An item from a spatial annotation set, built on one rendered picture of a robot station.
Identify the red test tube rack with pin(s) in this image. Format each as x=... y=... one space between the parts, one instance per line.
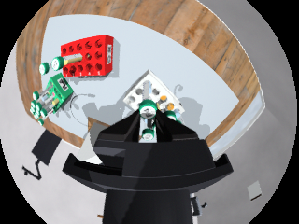
x=100 y=57

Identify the green test tube rack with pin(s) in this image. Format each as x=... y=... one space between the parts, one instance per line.
x=60 y=87

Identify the conical tube with yellow liquid and green cap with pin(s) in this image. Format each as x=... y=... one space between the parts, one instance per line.
x=59 y=62

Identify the white tube rack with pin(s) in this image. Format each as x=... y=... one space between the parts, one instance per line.
x=135 y=93

